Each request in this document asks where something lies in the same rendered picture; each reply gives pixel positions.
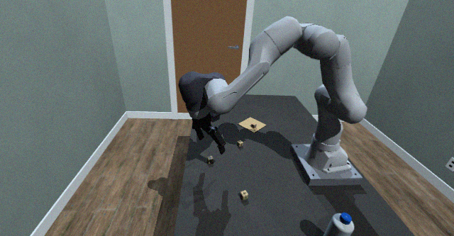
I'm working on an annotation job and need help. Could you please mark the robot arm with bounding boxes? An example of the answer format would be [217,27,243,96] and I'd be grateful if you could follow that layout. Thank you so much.
[178,16,367,174]

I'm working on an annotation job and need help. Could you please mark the wooden letter block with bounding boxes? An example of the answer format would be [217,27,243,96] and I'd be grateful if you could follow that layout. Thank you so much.
[207,156,214,164]

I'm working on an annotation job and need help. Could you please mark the grey bottle with blue cap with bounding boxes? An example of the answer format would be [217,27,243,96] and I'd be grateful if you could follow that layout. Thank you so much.
[323,213,354,236]

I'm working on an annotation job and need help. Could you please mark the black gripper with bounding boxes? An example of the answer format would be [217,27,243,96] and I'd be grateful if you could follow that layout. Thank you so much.
[192,113,226,154]

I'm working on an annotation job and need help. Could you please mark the beige mat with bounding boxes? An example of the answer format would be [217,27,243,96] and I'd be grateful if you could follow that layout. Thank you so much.
[238,117,265,133]

